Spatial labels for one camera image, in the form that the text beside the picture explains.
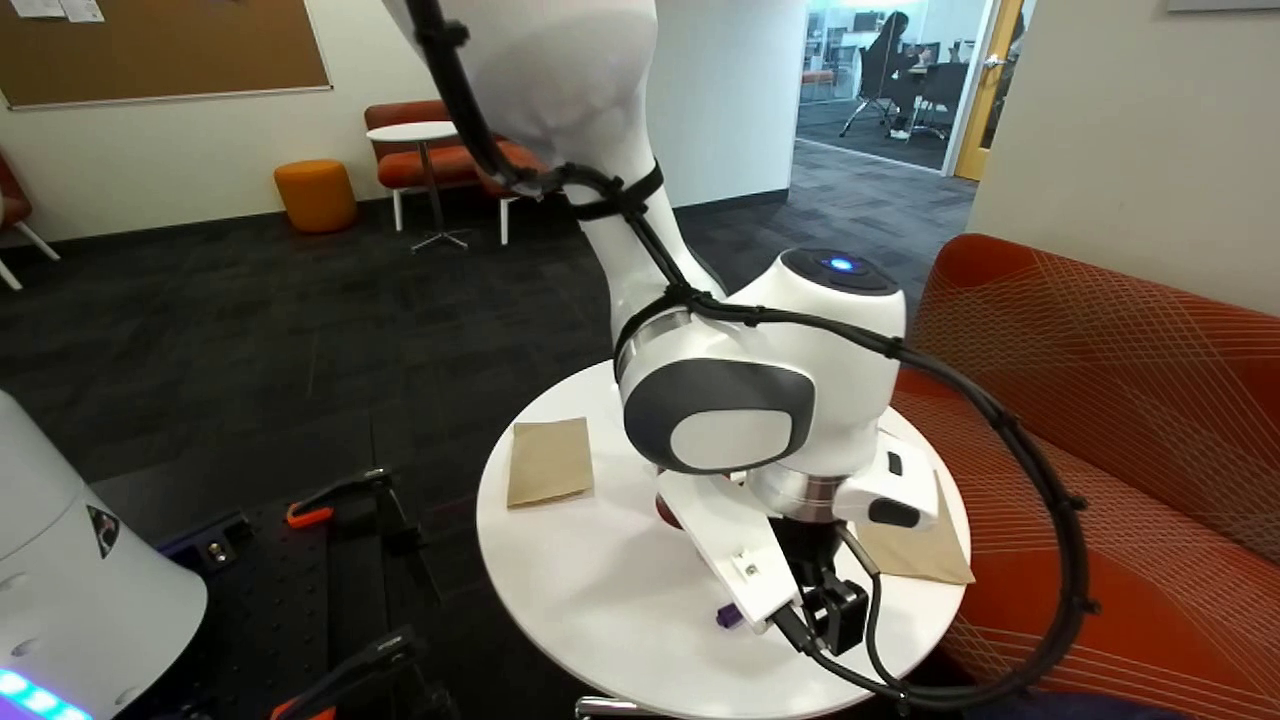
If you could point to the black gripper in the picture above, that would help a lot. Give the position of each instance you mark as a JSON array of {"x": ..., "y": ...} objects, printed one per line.
[{"x": 818, "y": 561}]

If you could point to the purple Expo marker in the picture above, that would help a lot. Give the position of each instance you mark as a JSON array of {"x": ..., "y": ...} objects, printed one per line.
[{"x": 730, "y": 612}]

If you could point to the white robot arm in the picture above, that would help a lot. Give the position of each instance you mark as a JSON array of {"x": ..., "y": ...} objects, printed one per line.
[{"x": 745, "y": 386}]

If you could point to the chrome table base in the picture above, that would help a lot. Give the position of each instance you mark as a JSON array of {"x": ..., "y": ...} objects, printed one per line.
[{"x": 600, "y": 705}]

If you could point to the large brown paper napkin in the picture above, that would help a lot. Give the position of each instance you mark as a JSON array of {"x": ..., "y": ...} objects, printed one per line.
[{"x": 544, "y": 463}]

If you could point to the orange patterned sofa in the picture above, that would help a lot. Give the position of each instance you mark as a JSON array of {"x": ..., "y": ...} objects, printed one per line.
[{"x": 1134, "y": 441}]

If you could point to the yellow wooden door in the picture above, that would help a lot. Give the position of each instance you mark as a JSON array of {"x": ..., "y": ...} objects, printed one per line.
[{"x": 991, "y": 80}]

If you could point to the black equipment stand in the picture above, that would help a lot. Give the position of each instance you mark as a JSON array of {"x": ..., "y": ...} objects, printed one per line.
[{"x": 266, "y": 603}]

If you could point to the seated person dark clothes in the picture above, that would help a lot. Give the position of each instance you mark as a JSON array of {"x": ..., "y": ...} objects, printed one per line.
[{"x": 884, "y": 54}]

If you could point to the small white round table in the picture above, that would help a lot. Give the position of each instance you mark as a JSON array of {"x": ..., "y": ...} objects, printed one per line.
[{"x": 418, "y": 131}]

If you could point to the orange round ottoman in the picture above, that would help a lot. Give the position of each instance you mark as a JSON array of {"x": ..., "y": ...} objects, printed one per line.
[{"x": 316, "y": 199}]

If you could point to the white rounded machine housing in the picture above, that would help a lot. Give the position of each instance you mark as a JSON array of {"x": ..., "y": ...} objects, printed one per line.
[{"x": 81, "y": 573}]

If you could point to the cork board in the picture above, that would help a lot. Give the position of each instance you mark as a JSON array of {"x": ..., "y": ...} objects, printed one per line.
[{"x": 173, "y": 54}]

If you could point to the orange chair white legs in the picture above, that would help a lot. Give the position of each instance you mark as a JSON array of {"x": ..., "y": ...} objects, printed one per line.
[{"x": 14, "y": 202}]

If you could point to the white pinned paper sheet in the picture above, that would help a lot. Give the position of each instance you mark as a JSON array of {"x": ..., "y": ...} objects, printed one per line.
[
  {"x": 34, "y": 6},
  {"x": 81, "y": 11}
]

